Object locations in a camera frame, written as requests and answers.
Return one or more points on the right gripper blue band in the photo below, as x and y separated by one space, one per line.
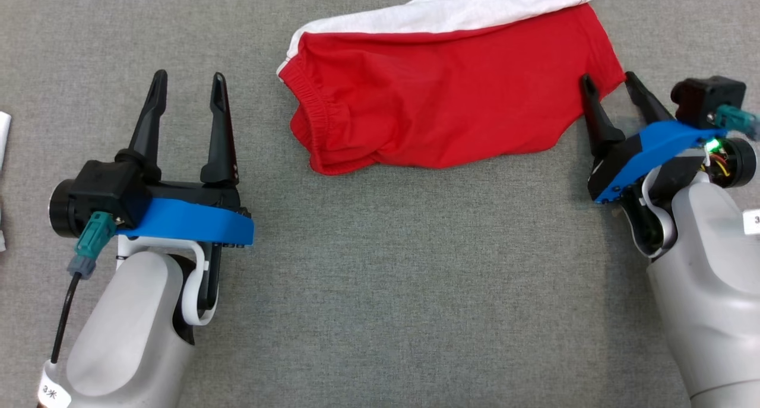
641 152

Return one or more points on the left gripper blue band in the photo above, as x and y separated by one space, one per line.
190 221

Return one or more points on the red Bulls 23 shorts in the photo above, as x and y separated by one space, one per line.
445 99

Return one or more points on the red white Bulls jersey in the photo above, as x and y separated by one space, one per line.
3 141

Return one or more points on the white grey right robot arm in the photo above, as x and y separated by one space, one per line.
712 289

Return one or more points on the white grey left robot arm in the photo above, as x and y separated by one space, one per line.
130 337

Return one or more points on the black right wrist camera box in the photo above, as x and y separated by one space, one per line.
706 96

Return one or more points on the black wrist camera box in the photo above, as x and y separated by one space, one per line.
706 96
110 188

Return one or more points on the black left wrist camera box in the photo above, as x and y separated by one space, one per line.
110 188

